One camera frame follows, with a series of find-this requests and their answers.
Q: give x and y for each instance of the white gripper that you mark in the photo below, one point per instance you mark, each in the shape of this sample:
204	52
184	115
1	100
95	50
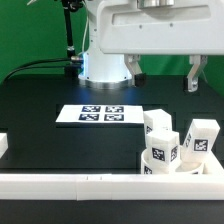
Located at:
188	27

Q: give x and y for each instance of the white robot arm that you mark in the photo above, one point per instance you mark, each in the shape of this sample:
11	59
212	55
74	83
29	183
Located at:
107	70

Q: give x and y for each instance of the white marker sheet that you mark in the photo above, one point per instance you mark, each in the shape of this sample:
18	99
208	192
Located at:
123	114

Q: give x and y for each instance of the white U-shaped fence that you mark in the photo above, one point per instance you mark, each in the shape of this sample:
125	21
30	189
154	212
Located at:
208	185

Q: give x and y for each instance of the white block at left edge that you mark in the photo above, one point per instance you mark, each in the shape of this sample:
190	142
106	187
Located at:
3	143

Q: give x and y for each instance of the black camera stand pole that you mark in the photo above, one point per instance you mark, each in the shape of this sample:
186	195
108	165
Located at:
71	70

